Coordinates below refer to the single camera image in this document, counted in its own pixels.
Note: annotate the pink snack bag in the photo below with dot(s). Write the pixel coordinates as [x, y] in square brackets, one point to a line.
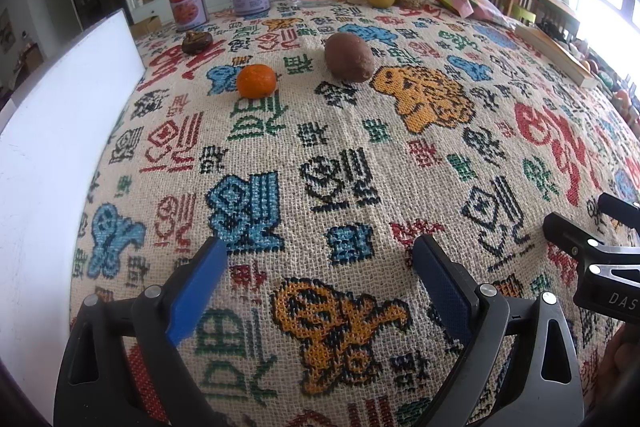
[465, 2]

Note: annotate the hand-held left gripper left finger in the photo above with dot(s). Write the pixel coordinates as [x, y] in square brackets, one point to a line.
[195, 292]

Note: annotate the dark brown round fruit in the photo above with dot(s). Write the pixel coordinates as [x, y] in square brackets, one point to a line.
[196, 43]

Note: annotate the woven printed blanket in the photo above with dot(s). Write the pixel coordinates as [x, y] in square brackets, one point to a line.
[350, 167]

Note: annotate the brown oval fruit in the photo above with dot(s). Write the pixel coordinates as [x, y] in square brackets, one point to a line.
[349, 57]

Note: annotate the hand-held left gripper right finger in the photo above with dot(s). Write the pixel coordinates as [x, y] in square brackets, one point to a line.
[445, 287]

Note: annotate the cardboard box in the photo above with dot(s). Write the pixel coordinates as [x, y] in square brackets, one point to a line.
[146, 27]

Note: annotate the person's right hand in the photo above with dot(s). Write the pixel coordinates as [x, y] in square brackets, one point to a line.
[622, 362]

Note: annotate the white storage box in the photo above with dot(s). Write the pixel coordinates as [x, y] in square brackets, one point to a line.
[55, 157]

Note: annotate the orange tangerine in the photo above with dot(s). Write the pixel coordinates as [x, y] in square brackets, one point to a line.
[256, 81]

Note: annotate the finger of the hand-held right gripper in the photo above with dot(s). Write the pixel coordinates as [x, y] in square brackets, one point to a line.
[575, 237]
[620, 206]

